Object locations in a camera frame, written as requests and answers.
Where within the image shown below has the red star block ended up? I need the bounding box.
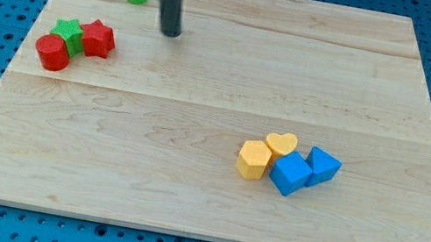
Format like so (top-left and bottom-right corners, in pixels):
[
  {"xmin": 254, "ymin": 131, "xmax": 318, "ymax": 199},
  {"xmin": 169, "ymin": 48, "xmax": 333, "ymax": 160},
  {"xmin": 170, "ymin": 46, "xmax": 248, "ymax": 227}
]
[{"xmin": 80, "ymin": 19, "xmax": 115, "ymax": 59}]

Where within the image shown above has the green star block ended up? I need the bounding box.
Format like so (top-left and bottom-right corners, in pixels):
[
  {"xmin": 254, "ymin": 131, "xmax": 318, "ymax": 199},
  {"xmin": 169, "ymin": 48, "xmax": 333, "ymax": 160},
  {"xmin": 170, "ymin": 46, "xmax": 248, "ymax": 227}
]
[{"xmin": 50, "ymin": 19, "xmax": 84, "ymax": 58}]

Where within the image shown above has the yellow hexagon block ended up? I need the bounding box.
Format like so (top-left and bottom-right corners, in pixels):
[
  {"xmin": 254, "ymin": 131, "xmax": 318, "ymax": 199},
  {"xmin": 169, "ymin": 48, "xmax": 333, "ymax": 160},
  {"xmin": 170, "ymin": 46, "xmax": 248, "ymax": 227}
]
[{"xmin": 236, "ymin": 140, "xmax": 272, "ymax": 180}]

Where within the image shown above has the light wooden board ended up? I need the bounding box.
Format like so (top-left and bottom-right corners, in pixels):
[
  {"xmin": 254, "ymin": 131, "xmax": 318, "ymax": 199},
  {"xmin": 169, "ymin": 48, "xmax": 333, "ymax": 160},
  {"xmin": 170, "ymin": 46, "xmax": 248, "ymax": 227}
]
[{"xmin": 0, "ymin": 0, "xmax": 431, "ymax": 242}]

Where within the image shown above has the yellow heart block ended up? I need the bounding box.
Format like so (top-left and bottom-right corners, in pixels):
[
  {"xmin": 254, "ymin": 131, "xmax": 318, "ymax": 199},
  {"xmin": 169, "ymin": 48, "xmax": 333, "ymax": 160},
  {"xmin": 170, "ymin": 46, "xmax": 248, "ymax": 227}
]
[{"xmin": 265, "ymin": 133, "xmax": 299, "ymax": 164}]

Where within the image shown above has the blue cube block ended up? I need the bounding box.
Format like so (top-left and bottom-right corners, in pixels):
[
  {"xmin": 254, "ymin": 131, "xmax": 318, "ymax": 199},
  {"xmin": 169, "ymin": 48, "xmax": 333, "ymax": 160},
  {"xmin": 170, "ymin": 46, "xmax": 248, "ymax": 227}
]
[{"xmin": 269, "ymin": 151, "xmax": 313, "ymax": 196}]

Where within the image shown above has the blue triangle block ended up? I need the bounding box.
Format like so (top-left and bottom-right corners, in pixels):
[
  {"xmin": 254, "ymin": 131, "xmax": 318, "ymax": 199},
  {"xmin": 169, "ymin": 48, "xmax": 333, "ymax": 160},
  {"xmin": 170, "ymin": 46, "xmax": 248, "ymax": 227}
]
[{"xmin": 305, "ymin": 146, "xmax": 342, "ymax": 187}]

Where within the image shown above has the red cylinder block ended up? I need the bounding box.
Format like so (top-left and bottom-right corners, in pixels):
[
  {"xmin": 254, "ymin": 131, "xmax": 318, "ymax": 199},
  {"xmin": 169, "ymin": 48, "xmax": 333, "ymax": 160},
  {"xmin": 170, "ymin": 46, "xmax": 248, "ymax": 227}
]
[{"xmin": 35, "ymin": 33, "xmax": 70, "ymax": 71}]

